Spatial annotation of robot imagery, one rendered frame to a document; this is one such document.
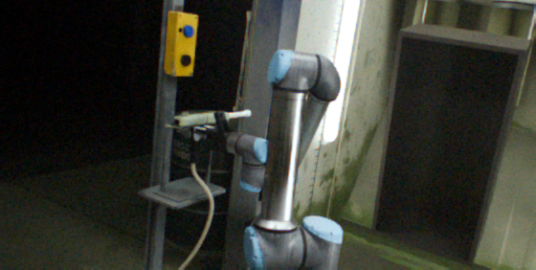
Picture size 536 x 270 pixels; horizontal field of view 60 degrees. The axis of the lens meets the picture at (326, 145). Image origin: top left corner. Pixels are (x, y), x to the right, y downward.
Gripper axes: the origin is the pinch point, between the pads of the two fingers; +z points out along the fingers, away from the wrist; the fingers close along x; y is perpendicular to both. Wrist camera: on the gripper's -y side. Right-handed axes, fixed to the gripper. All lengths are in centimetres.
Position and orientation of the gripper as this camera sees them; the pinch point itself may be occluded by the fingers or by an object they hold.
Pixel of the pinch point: (195, 125)
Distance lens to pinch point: 205.0
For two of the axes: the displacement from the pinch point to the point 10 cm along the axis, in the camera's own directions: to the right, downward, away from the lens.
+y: -1.6, 9.6, 2.3
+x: 4.4, -1.4, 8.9
